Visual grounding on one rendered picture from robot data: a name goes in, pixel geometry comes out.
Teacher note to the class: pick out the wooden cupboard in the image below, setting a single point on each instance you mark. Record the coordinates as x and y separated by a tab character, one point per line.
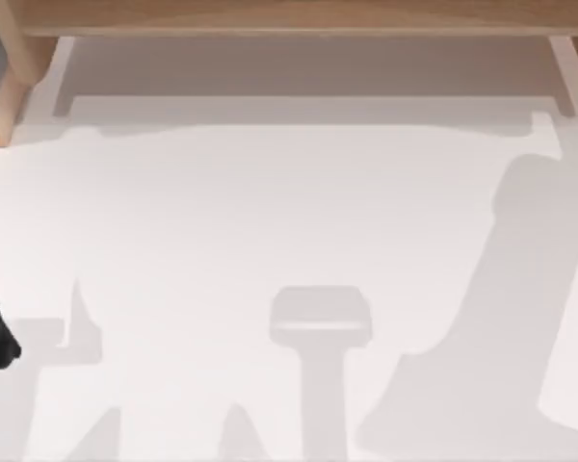
289	17

